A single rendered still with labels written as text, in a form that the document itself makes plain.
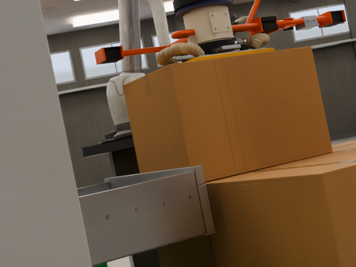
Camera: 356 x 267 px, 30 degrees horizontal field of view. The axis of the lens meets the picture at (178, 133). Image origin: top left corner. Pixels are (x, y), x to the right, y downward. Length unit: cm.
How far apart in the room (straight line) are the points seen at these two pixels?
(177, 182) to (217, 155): 29
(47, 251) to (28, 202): 8
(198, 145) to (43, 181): 122
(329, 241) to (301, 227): 11
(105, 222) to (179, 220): 24
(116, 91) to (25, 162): 198
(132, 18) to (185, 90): 108
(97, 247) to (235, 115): 71
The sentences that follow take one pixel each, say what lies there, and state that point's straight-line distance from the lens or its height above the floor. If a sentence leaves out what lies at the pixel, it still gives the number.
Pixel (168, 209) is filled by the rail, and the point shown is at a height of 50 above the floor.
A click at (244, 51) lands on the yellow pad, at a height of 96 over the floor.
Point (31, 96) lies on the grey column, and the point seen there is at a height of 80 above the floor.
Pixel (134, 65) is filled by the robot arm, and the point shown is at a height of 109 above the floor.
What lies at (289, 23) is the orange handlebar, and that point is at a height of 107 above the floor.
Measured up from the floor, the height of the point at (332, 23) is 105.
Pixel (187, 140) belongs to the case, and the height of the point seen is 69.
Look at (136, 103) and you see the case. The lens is 243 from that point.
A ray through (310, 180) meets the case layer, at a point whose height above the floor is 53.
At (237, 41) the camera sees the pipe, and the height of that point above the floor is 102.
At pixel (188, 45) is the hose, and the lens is 231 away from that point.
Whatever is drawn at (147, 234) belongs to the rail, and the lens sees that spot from 191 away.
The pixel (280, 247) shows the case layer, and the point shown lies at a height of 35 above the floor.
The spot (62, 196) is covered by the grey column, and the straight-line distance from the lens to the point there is 102.
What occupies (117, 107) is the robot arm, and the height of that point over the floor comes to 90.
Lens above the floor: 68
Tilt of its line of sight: 1 degrees up
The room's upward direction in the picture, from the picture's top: 11 degrees counter-clockwise
